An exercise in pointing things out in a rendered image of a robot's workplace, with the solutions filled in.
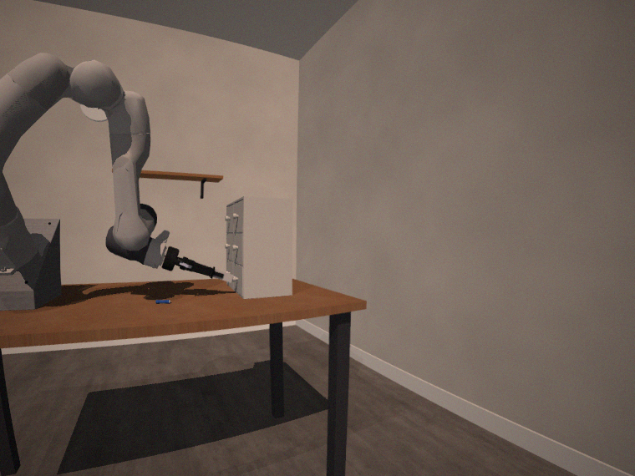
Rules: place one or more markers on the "grey drawer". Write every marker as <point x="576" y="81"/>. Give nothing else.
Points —
<point x="238" y="215"/>
<point x="229" y="244"/>
<point x="238" y="238"/>
<point x="238" y="278"/>
<point x="229" y="269"/>
<point x="229" y="223"/>

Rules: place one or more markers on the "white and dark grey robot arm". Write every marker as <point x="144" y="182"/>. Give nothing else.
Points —
<point x="27" y="92"/>

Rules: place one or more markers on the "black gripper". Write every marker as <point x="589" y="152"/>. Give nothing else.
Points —
<point x="170" y="261"/>

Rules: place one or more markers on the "white chest of drawers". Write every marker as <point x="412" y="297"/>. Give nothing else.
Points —
<point x="266" y="247"/>

